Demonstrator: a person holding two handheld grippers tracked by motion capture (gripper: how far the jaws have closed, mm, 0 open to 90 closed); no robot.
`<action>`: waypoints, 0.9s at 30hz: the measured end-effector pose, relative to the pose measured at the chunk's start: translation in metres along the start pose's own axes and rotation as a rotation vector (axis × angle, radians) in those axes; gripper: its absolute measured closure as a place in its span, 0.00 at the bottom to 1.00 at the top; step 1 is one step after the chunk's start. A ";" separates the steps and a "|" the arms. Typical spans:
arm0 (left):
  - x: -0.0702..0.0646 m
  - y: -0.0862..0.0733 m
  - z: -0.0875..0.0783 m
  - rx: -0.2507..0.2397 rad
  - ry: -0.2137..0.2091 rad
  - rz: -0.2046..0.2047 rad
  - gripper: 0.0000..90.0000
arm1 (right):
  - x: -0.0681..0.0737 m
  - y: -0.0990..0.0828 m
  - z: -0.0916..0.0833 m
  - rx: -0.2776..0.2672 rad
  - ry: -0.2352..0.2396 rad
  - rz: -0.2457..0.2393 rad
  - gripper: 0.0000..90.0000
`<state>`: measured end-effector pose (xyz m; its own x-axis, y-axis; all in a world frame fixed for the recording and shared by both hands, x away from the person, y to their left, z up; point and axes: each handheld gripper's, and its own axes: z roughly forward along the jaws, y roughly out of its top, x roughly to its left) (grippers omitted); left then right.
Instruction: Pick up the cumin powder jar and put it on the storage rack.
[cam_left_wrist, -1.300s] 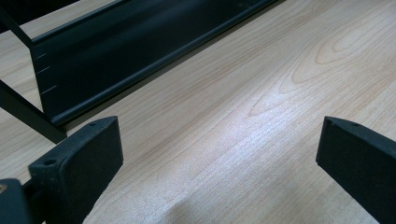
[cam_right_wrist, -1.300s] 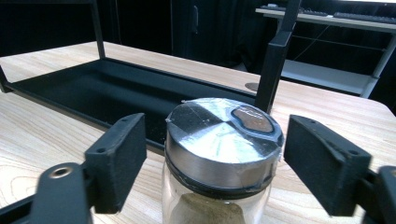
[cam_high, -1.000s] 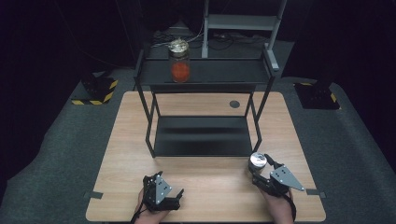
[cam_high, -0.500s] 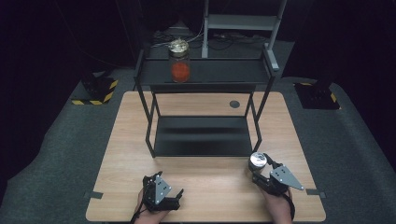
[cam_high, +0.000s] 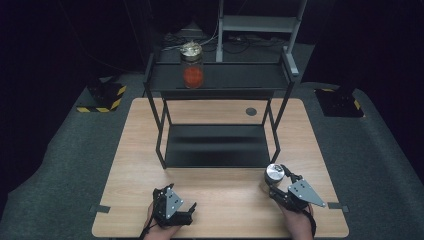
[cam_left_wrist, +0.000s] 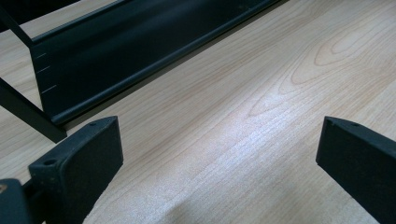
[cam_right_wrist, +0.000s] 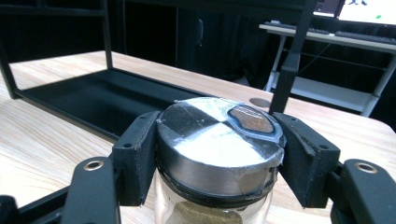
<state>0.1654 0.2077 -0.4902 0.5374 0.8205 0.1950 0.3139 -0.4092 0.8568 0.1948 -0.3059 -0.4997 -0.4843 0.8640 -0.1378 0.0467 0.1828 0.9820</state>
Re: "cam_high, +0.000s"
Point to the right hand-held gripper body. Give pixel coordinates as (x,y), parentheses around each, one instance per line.
(305,195)

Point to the black metal two-tier shelf rack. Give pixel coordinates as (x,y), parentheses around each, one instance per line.
(216,146)

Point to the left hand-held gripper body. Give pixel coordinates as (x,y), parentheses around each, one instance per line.
(170,206)

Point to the grey floor tape piece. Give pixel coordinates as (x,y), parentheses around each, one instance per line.
(337,206)

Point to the person's right hand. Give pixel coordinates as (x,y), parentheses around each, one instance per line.
(300,225)

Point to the glass jar with silver lid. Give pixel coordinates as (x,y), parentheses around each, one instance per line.
(274,173)

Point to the person's left hand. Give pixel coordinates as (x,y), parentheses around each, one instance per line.
(160,233)

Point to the glass jar with gold lid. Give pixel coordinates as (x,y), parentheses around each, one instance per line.
(192,75)

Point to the black round table grommet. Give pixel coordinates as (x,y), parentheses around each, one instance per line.
(251,111)

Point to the grey metal stand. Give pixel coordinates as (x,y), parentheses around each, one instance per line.
(256,24)

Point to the black base with hazard stripes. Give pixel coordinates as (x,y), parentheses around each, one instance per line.
(103,95)
(338,103)

